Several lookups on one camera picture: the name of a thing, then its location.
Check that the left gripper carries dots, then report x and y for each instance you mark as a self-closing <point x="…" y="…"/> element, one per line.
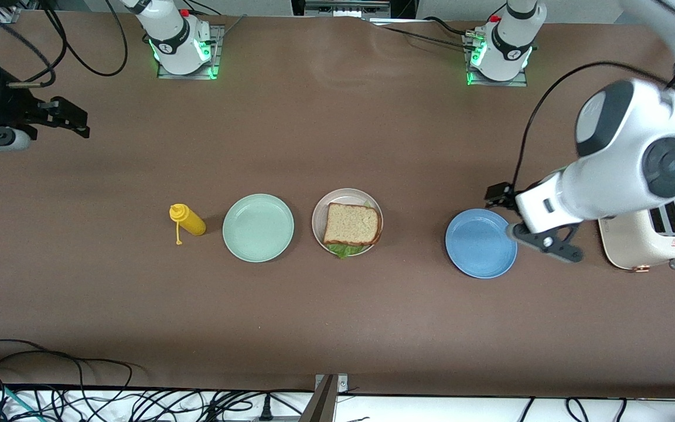
<point x="500" y="194"/>

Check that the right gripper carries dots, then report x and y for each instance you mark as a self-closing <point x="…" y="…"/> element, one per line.
<point x="9" y="108"/>

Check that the brown bread slice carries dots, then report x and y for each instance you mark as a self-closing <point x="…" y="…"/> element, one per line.
<point x="352" y="224"/>

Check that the green lettuce leaf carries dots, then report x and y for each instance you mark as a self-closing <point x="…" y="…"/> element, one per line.
<point x="344" y="251"/>

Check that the yellow mustard squeeze bottle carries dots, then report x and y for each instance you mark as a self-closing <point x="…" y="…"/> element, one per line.
<point x="191" y="221"/>

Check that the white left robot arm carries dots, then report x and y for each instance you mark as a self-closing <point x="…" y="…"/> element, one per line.
<point x="636" y="158"/>

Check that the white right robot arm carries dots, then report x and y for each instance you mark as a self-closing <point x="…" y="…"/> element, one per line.
<point x="173" y="41"/>

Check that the blue plate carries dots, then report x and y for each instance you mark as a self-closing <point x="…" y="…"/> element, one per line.
<point x="481" y="243"/>

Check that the beige plate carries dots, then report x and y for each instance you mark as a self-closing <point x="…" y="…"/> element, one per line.
<point x="319" y="220"/>

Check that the mint green plate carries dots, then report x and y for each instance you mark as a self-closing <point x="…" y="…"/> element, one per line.
<point x="258" y="228"/>

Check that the cream white toaster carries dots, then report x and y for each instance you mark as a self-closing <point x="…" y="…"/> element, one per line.
<point x="654" y="237"/>

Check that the white lower shelf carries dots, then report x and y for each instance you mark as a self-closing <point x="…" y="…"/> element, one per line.
<point x="431" y="410"/>

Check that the silver black equipment box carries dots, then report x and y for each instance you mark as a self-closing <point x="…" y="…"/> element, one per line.
<point x="346" y="9"/>

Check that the grey power strip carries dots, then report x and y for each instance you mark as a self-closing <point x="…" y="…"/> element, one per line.
<point x="285" y="418"/>

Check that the black power plug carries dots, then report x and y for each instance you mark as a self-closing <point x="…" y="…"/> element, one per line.
<point x="265" y="410"/>

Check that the aluminium frame bar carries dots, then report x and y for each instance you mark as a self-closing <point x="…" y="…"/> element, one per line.
<point x="3" y="14"/>

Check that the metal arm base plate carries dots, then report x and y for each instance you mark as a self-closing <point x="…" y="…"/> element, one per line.
<point x="218" y="53"/>
<point x="498" y="84"/>

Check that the grey metal bracket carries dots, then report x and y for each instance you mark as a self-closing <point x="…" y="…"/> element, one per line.
<point x="326" y="404"/>

